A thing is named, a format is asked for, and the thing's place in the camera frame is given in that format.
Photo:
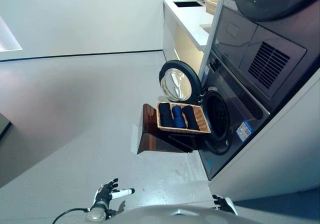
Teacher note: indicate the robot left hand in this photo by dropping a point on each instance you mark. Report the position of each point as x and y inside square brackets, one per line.
[103, 196]

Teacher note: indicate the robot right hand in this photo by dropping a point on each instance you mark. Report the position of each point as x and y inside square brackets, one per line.
[226, 205]

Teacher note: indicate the black cloth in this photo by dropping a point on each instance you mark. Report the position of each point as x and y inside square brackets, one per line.
[190, 116]
[165, 115]

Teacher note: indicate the blue cloth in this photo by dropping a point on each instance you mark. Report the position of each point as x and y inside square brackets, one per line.
[178, 116]

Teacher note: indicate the dark grey washing machine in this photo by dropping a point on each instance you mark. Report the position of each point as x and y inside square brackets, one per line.
[240, 109]

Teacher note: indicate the small blue sticker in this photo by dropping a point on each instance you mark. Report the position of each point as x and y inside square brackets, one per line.
[209, 164]

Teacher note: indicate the silver robot torso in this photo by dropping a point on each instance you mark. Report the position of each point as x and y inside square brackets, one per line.
[175, 216]

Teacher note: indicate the white cabinet side panel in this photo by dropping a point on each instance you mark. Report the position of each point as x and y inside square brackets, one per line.
[275, 159]

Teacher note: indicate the brown glossy stool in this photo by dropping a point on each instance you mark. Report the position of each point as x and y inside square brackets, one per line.
[150, 139]

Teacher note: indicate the white energy label sticker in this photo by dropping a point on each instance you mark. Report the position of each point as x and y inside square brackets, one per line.
[243, 132]

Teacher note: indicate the brown wicker basket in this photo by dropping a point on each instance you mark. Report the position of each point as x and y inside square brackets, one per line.
[203, 120]

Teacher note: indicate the grey cabinet with black edge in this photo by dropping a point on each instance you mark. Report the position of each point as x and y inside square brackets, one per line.
[3, 124]

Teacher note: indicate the round glass washer door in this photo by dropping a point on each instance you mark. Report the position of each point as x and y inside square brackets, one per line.
[175, 84]

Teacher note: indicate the black dryer vent grille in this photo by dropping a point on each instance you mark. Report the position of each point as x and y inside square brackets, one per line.
[268, 65]

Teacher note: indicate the dark grey dryer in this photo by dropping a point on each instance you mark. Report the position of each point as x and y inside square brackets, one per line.
[275, 34]

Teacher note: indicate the white counter cabinet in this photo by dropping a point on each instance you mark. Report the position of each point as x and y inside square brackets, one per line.
[185, 21]

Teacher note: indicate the pale small wicker basket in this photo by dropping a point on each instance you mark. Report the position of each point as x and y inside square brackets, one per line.
[211, 6]

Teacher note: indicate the black rectangular sink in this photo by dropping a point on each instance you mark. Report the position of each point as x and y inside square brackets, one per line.
[186, 4]

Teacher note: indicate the white slanted frame post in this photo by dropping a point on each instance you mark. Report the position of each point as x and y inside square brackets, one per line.
[212, 29]

